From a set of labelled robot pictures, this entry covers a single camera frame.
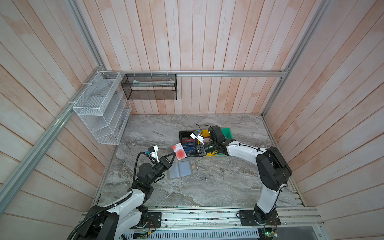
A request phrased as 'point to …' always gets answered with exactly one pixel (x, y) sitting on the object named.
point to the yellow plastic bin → (206, 133)
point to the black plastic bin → (189, 144)
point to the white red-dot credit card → (179, 151)
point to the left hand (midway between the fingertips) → (177, 156)
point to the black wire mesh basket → (150, 86)
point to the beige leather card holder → (179, 169)
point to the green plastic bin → (227, 133)
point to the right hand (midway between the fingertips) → (189, 155)
